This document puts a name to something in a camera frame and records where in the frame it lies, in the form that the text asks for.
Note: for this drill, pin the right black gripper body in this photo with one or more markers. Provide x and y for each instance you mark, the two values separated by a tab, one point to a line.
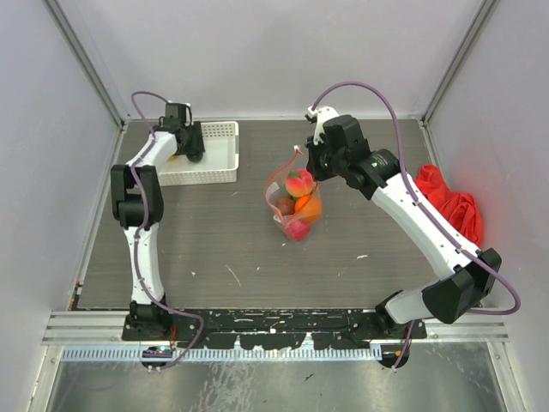
324	163

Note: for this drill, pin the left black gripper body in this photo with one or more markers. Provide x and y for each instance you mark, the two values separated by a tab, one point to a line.
193	142

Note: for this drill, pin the dark green avocado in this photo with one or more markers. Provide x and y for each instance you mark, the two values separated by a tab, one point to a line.
195	157

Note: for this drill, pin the pink yellow peach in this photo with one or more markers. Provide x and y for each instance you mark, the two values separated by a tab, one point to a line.
299	182

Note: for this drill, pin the orange fruit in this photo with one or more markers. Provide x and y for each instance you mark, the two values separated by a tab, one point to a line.
309	208

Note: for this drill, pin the clear zip top bag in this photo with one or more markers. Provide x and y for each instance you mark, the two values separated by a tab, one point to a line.
275	188

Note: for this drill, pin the red apple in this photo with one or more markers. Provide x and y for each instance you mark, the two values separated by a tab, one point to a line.
297	230

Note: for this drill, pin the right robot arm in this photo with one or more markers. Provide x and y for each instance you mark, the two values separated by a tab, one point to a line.
465	273

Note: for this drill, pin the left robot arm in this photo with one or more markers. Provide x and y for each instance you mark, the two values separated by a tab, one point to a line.
138	206

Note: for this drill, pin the white plastic basket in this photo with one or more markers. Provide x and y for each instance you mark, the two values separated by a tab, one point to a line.
218	165

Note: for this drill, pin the red cloth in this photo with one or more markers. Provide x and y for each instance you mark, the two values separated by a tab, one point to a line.
460	209

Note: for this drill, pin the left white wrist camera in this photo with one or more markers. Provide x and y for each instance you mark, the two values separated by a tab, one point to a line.
180	112

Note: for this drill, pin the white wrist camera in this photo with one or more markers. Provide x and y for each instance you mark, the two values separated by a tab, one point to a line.
319	116
180	112

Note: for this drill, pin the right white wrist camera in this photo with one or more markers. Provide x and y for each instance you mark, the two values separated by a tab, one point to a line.
319	116

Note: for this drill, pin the left aluminium frame post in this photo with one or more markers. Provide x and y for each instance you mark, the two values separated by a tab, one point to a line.
78	50

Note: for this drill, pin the aluminium frame post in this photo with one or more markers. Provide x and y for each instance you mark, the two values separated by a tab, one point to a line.
479	21
78	50

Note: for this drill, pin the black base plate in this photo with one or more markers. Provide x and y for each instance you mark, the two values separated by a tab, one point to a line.
266	329

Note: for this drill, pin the right aluminium frame post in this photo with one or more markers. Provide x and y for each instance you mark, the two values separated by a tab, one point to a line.
479	21

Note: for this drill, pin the white slotted cable duct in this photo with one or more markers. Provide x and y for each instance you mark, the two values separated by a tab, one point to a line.
142	352

